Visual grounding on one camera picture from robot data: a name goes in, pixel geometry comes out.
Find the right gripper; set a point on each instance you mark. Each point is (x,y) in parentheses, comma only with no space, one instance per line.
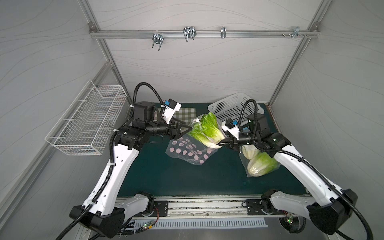
(233,141)

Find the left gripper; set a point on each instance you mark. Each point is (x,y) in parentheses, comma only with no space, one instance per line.
(174,130)

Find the clear blue-zip zipper bag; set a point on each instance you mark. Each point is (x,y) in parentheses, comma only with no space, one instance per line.
(246,161)

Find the chinese cabbage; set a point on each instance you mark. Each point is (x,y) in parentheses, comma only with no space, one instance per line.
(249,151)
(207,131)
(261,165)

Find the pink-dotted zipper bag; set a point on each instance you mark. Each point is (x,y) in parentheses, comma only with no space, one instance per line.
(190,150)

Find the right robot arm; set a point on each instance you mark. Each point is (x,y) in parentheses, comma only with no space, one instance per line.
(328,206)

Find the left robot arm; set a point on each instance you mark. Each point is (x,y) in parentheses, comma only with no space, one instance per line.
(99,212)

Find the white plastic basket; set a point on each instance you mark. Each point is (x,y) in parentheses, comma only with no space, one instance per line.
(231,106)

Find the green checkered cloth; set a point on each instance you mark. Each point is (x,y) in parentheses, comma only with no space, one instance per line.
(186,115)

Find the metal hook clamp left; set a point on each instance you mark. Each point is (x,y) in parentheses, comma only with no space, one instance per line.
(158,39)

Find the metal hook clamp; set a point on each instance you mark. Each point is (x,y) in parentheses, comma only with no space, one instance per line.
(189,33)
(158,39)

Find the metal hook clamp middle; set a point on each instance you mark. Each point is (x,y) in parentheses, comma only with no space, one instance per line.
(189,33)

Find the white vented strip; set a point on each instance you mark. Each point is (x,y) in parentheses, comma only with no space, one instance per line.
(230,223)

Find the metal hook small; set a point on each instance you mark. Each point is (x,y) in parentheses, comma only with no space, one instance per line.
(223,32)

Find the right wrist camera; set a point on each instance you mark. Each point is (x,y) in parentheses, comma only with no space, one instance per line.
(231,127)

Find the white wire wall basket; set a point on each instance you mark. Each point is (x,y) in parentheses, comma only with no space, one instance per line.
(86,126)

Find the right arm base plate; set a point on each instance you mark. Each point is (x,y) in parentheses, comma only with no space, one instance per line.
(258,207)

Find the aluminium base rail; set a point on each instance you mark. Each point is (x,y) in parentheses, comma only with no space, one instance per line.
(230,206)

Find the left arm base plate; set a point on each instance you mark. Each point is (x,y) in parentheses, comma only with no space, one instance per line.
(160,208)

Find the aluminium top rail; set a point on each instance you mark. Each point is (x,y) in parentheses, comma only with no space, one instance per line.
(201,34)

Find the metal bracket right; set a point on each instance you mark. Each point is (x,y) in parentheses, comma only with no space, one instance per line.
(296,34)

